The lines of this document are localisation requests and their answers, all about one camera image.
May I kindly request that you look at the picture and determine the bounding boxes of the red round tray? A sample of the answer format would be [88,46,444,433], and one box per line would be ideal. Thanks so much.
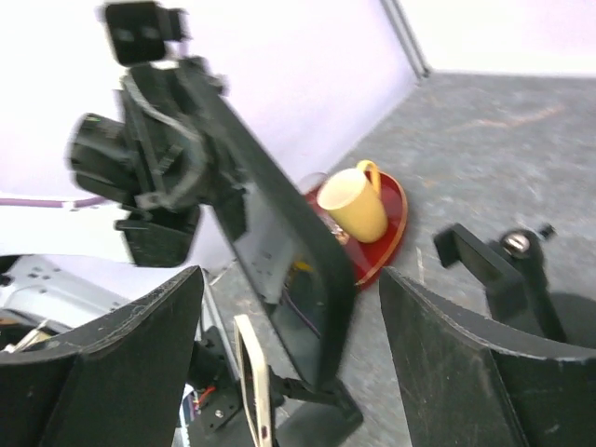
[298,171,409,290]

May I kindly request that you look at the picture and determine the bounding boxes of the pink-case smartphone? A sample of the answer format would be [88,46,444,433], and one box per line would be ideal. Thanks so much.
[234,315,276,447]

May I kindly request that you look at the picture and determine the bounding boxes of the black smartphone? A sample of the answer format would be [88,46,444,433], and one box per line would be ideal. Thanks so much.
[201,89,357,388]

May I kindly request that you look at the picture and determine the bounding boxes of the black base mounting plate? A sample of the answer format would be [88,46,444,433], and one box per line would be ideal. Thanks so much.
[188,326,240,436]

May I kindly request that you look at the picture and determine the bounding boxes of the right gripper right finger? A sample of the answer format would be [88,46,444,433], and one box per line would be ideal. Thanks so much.
[379,267,595,447]

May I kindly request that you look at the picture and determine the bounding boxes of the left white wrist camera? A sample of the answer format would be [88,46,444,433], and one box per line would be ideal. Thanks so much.
[102,1,187,67]

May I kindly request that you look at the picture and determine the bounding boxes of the yellow cup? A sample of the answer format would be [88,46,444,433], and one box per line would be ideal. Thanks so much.
[317,160,387,243]

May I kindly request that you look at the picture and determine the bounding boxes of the left aluminium frame post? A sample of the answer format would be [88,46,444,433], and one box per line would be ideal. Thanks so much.
[381,0,431,81]

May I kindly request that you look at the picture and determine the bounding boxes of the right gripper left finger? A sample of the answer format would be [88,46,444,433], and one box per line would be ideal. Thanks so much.
[1,267,204,446]

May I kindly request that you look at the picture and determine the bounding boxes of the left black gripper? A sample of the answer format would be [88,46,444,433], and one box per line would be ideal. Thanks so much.
[120,58,247,242]

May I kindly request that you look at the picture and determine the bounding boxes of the black round-base phone holder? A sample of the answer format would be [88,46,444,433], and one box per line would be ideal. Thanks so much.
[433,223,595,348]

